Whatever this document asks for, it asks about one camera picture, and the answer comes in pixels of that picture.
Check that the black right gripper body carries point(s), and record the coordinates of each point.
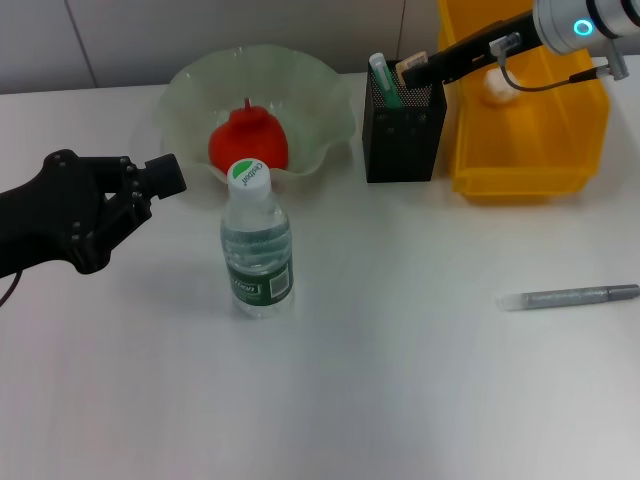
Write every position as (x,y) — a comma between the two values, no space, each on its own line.
(485,47)

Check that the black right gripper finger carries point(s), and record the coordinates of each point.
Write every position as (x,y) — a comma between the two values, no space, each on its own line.
(422,75)

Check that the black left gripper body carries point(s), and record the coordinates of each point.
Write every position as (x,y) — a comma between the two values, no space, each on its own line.
(50,215)

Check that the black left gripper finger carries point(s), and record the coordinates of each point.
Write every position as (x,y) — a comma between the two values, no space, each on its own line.
(167,186)
(160,167)

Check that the mint green pen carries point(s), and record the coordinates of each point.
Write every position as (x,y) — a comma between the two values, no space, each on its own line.
(387,85)

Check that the white paper ball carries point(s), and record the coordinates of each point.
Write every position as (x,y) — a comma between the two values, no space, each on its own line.
(495,92)

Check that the red pumpkin toy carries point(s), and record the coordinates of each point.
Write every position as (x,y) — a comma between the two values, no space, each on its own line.
(250,140)

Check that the clear green-label water bottle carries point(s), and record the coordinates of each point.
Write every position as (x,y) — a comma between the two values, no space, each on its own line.
(257,250)

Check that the grey marker pen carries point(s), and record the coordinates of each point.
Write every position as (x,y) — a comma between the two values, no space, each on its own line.
(565,297)

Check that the black mesh pen holder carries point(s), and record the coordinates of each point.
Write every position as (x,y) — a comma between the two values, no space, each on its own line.
(400,145)

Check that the green wavy glass fruit bowl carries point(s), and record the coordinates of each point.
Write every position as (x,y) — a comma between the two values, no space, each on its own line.
(300,100)

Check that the yellow plastic bin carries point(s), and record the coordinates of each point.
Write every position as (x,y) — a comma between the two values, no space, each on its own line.
(525,145)

